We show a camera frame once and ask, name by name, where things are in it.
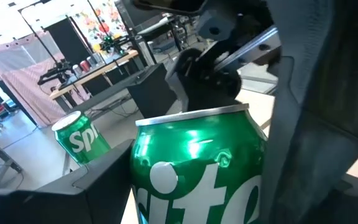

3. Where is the green Sprite can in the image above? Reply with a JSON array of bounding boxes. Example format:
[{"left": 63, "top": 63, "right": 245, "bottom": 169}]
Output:
[
  {"left": 51, "top": 110, "right": 111, "bottom": 166},
  {"left": 129, "top": 103, "right": 269, "bottom": 224}
]

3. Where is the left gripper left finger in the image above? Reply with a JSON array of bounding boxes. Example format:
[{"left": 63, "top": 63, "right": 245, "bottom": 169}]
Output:
[{"left": 0, "top": 138, "right": 135, "bottom": 224}]

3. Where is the background wooden table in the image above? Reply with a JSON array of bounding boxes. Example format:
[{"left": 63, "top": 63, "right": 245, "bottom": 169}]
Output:
[{"left": 48, "top": 49, "right": 140, "bottom": 108}]

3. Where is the floral print banner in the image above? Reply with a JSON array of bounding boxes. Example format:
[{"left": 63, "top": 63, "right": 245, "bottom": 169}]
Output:
[{"left": 71, "top": 0, "right": 130, "bottom": 54}]

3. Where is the black upright panel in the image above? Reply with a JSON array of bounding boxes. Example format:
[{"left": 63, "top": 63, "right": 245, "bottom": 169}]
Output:
[{"left": 44, "top": 17, "right": 92, "bottom": 67}]

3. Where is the pink curtain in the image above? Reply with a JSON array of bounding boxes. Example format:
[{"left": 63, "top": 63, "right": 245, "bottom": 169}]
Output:
[{"left": 0, "top": 30, "right": 91, "bottom": 128}]

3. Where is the black cabinet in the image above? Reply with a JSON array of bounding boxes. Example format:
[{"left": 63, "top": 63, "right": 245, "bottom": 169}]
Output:
[{"left": 126, "top": 63, "right": 179, "bottom": 119}]

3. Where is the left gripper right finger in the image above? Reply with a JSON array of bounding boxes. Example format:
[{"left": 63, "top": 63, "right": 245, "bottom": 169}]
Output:
[{"left": 259, "top": 104, "right": 358, "bottom": 224}]

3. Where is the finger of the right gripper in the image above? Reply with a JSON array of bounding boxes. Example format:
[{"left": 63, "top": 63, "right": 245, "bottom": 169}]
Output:
[
  {"left": 265, "top": 0, "right": 358, "bottom": 142},
  {"left": 165, "top": 47, "right": 244, "bottom": 113}
]

